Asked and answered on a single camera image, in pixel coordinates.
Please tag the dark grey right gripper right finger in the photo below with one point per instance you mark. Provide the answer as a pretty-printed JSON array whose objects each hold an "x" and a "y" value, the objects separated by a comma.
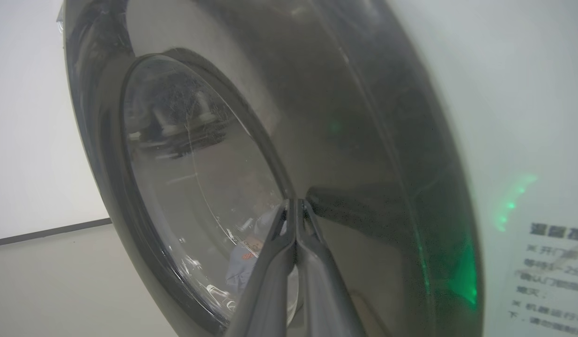
[{"x": 324, "y": 290}]

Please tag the white front-load washing machine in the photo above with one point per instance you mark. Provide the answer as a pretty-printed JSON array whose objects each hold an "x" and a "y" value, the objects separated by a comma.
[{"x": 528, "y": 93}]

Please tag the printed text label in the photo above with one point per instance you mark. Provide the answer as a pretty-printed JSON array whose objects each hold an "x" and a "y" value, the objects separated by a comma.
[{"x": 551, "y": 262}]

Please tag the dark grey washing machine door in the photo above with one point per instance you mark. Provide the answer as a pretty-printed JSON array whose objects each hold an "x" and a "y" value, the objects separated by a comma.
[{"x": 364, "y": 117}]

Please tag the blue cartoon print garment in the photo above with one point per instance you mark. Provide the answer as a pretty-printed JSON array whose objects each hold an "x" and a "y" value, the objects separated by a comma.
[{"x": 242, "y": 267}]

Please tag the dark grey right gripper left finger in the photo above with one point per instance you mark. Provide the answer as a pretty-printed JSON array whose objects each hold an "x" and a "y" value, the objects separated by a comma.
[{"x": 265, "y": 290}]

